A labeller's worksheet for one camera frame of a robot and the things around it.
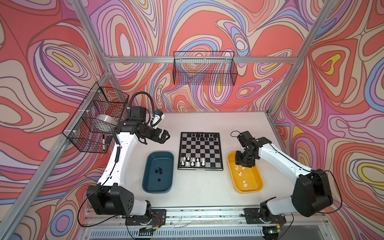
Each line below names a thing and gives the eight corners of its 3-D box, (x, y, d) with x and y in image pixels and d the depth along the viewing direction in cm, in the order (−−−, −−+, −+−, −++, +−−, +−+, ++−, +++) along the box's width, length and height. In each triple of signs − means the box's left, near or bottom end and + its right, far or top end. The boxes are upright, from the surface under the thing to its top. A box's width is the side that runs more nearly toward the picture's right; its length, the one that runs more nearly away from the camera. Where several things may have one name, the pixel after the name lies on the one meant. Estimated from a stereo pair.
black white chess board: (178, 170, 92) (177, 168, 89) (180, 134, 109) (180, 132, 107) (223, 170, 92) (224, 168, 89) (218, 134, 109) (219, 132, 107)
